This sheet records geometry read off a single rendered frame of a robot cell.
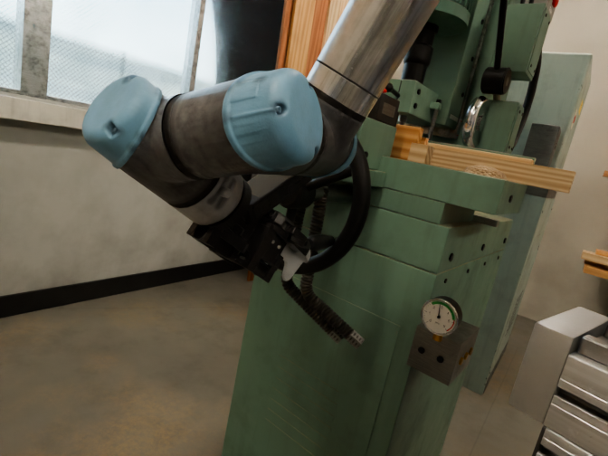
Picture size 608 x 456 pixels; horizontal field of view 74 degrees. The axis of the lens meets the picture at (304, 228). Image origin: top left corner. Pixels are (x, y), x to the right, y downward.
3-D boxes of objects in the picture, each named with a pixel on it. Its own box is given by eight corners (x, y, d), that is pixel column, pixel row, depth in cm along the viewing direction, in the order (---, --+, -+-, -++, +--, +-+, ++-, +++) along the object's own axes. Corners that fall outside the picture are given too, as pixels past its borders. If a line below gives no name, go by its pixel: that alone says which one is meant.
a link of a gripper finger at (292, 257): (289, 287, 61) (258, 264, 54) (308, 253, 62) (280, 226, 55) (305, 295, 59) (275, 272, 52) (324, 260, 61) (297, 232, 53)
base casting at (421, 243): (263, 213, 99) (270, 175, 97) (374, 211, 144) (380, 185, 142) (439, 276, 73) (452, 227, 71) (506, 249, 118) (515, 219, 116)
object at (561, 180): (312, 142, 108) (315, 127, 107) (317, 143, 109) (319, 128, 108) (568, 193, 73) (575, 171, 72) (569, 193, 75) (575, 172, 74)
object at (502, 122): (465, 147, 99) (479, 98, 97) (472, 151, 105) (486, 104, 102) (505, 154, 94) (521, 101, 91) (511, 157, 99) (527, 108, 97)
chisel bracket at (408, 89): (378, 116, 91) (387, 78, 89) (403, 126, 102) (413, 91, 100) (408, 120, 87) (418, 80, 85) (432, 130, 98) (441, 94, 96)
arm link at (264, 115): (337, 83, 37) (239, 107, 42) (274, 46, 27) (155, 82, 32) (345, 170, 37) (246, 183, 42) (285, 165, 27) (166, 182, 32)
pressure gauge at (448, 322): (413, 336, 69) (425, 292, 68) (422, 330, 72) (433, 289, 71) (449, 353, 66) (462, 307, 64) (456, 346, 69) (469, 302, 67)
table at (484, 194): (216, 148, 94) (221, 123, 93) (298, 160, 118) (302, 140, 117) (482, 217, 59) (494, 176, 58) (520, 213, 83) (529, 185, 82)
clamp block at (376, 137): (292, 153, 80) (301, 107, 78) (330, 159, 91) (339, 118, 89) (355, 166, 71) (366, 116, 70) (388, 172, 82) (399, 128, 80)
